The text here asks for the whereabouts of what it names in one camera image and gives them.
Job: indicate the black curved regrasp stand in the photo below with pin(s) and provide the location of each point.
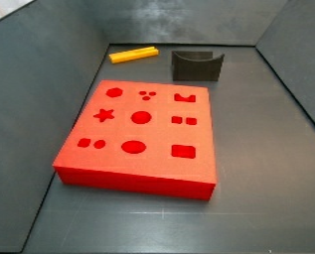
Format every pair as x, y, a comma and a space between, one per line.
195, 66

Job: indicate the yellow square-circle peg object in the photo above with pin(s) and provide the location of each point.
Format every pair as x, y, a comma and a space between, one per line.
133, 55

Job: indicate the red fixture block with holes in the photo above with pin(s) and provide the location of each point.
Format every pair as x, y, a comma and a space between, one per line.
142, 139

